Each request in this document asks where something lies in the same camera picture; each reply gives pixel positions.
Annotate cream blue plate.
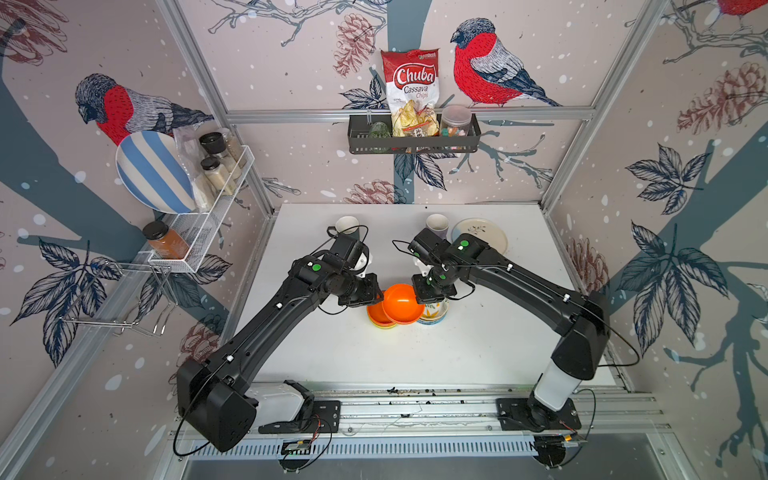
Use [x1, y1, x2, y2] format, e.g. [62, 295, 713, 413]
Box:
[451, 218, 509, 255]

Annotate dark green mug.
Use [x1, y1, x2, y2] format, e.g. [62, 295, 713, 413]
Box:
[327, 215, 361, 240]

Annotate small orange bowl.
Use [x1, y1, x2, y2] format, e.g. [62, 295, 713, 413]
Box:
[366, 303, 397, 324]

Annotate black lid spice jar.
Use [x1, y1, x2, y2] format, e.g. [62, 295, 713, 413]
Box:
[200, 156, 236, 196]
[199, 131, 242, 180]

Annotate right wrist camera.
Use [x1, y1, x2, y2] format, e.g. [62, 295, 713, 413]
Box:
[407, 228, 450, 266]

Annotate clear acrylic wall shelf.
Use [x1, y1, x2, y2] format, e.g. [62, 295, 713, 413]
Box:
[149, 123, 254, 273]

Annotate blue striped plate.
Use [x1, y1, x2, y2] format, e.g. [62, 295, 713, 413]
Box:
[115, 131, 196, 214]

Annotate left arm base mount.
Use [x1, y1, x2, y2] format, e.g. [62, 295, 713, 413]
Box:
[250, 380, 342, 435]

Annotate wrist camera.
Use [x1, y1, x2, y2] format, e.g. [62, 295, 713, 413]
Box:
[324, 233, 371, 276]
[407, 228, 450, 266]

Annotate large orange bowl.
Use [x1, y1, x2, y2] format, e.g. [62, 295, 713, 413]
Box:
[383, 284, 425, 325]

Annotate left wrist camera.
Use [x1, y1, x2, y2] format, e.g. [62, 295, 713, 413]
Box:
[324, 233, 371, 276]

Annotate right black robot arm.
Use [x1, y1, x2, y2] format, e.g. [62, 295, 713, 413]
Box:
[407, 229, 611, 430]

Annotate lavender mug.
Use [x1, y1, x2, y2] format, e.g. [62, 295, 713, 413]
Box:
[425, 214, 450, 239]

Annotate yellow flower patterned bowl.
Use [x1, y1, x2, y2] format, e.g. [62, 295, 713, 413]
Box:
[419, 300, 449, 319]

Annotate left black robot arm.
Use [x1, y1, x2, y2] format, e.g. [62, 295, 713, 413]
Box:
[176, 256, 383, 452]

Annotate wire hook rack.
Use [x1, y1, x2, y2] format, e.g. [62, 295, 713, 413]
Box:
[58, 260, 178, 337]

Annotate blue yellow patterned bowl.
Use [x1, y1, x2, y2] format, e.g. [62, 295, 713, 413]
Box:
[418, 316, 445, 326]

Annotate green item in basket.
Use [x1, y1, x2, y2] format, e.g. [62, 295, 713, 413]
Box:
[367, 121, 392, 138]

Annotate orange spice jar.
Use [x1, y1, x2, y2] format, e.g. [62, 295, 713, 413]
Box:
[142, 221, 190, 260]

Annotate red cassava chips bag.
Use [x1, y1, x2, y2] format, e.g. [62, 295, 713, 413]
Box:
[381, 49, 440, 137]

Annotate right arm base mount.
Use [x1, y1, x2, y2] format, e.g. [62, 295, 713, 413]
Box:
[495, 395, 582, 433]

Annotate black wall basket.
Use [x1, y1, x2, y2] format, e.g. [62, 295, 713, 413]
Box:
[347, 113, 482, 154]

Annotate clear lidded jar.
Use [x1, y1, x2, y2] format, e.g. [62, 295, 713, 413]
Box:
[440, 105, 472, 137]

